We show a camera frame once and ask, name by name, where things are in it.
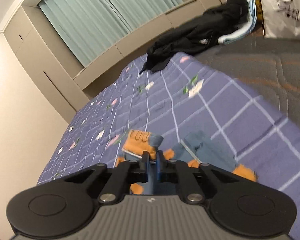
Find purple checked floral bedspread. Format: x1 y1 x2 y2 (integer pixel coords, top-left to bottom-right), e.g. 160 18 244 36
38 53 300 239

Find blue orange patterned pants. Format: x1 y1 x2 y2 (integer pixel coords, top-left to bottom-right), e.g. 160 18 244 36
114 130 257 181

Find beige window bench cabinet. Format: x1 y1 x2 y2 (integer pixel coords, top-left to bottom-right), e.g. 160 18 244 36
3 0 226 121

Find yellow box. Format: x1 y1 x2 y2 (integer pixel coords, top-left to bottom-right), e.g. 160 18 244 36
255 0 263 22

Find black garment pile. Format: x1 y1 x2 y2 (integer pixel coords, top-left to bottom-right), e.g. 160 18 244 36
140 0 248 73

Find light blue folded towel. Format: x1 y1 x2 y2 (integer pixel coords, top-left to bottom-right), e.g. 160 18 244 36
218 0 257 45

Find teal window curtain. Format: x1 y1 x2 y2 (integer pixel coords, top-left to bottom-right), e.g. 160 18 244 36
38 0 183 67

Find grey quilted mattress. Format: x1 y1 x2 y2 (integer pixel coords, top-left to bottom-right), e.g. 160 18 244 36
195 35 300 127

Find white paper shopping bag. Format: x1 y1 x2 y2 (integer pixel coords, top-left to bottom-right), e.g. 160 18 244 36
260 0 300 40

